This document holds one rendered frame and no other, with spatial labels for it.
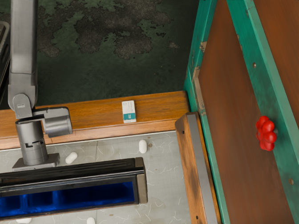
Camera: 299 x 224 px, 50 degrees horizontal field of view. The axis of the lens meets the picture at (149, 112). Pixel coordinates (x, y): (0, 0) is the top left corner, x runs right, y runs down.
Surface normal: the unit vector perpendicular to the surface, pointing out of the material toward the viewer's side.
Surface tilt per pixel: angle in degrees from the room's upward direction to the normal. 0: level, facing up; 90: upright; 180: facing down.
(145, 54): 0
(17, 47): 36
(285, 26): 90
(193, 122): 0
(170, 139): 0
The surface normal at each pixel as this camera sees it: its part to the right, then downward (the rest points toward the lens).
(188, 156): -0.91, -0.07
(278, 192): -0.99, 0.11
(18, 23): 0.18, 0.15
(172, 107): 0.00, -0.44
